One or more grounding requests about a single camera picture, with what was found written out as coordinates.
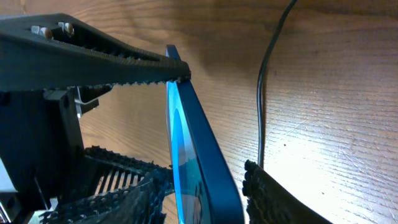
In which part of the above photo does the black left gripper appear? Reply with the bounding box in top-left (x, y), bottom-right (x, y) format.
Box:
top-left (1, 86), bottom-right (110, 223)

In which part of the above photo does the black USB charging cable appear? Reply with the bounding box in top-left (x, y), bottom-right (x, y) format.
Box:
top-left (256, 0), bottom-right (299, 170)

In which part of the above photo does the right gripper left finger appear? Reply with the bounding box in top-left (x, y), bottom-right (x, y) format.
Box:
top-left (40, 146), bottom-right (174, 223)

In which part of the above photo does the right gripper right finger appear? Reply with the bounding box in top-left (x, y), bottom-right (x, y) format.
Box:
top-left (243, 160), bottom-right (331, 224)

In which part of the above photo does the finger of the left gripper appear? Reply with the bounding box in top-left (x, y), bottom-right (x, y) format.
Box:
top-left (1, 13), bottom-right (191, 91)

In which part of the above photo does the blue Galaxy smartphone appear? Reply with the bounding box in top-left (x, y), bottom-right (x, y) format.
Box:
top-left (164, 44), bottom-right (246, 224)

